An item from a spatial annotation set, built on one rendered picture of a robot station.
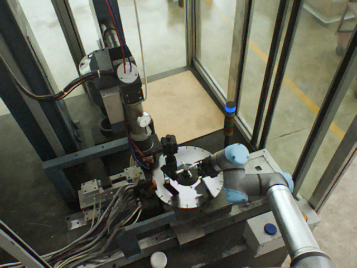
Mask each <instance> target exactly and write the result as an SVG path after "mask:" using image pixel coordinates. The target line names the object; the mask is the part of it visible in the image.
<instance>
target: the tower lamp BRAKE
mask: <svg viewBox="0 0 357 268"><path fill-rule="evenodd" d="M235 108H236V104H235V102H232V101H229V102H226V106H225V110H226V112H228V113H234V112H235Z"/></svg>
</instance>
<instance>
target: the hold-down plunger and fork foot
mask: <svg viewBox="0 0 357 268"><path fill-rule="evenodd" d="M160 169H161V171H162V172H163V177H164V179H165V178H166V177H165V174H166V175H167V176H168V178H170V179H171V180H172V181H175V180H177V179H178V178H179V176H178V175H177V174H175V171H170V172H167V167H166V165H165V164H164V165H162V167H161V168H160Z"/></svg>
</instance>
